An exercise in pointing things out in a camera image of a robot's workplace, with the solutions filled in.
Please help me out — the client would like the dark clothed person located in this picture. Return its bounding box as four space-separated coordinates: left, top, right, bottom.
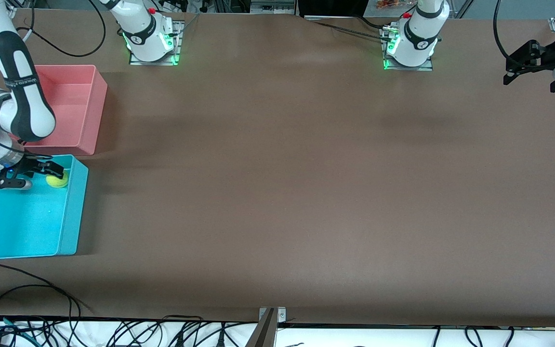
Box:
297 0 370 17

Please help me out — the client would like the thin grey cable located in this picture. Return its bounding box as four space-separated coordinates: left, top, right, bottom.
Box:
174 12 202 38

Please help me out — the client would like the grey metal pole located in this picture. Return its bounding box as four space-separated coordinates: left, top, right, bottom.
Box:
245 308 278 347

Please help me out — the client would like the yellow-green tennis ball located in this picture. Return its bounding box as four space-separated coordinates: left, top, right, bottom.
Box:
46 171 69 189

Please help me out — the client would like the blue plastic bin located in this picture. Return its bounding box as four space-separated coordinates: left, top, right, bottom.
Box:
0 154 89 261

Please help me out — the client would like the metal base plate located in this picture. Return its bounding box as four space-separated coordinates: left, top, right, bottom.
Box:
128 20 185 67
381 27 435 72

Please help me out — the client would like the teal cable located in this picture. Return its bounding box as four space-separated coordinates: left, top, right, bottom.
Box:
0 314 35 338

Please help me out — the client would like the pink plastic bin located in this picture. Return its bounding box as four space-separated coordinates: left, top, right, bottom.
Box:
10 64 108 156

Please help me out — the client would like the small metal bracket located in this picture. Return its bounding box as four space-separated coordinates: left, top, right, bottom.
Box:
258 307 287 322

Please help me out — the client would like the black cable with plug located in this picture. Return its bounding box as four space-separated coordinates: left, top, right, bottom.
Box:
210 322 232 347
162 320 196 347

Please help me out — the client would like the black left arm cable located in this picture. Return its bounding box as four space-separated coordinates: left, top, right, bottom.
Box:
493 0 521 65

